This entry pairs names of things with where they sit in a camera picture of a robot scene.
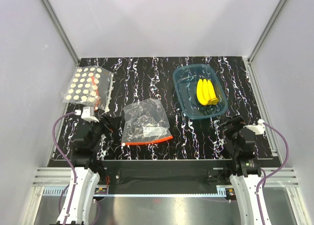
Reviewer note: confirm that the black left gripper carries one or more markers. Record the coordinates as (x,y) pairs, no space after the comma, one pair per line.
(114,123)

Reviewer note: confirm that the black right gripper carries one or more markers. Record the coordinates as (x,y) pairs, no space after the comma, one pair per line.
(236,121)

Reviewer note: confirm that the clear zip bag orange zipper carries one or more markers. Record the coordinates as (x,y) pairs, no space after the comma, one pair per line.
(146,123)

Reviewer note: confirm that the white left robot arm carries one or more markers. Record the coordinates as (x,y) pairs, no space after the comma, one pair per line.
(86,172)

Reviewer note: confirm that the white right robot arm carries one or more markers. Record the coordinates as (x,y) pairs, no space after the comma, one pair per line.
(245,173)

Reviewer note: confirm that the clear bag with round stickers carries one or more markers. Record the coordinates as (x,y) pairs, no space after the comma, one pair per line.
(90,86)

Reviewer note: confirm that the yellow toy banana bunch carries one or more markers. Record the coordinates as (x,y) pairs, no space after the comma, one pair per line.
(205,93)

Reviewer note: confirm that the teal transparent plastic container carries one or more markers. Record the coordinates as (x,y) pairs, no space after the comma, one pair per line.
(185,79)

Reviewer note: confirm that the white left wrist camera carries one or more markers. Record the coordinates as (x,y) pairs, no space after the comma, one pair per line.
(87,114)

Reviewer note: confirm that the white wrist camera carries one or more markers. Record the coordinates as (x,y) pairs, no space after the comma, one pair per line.
(258,129)
(87,114)

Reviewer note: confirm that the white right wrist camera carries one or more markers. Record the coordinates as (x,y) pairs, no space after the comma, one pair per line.
(258,129)

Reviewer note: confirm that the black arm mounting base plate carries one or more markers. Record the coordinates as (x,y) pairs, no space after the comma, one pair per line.
(166,176)

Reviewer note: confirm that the aluminium frame rail front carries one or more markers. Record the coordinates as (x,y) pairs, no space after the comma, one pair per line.
(53,180)

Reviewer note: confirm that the right aluminium frame post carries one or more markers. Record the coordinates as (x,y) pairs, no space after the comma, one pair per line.
(275,15)

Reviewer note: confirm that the aluminium frame post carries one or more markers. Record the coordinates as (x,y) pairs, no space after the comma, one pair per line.
(60,30)
(275,15)

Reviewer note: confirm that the left aluminium frame post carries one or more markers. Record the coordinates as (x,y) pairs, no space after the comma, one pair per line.
(60,30)

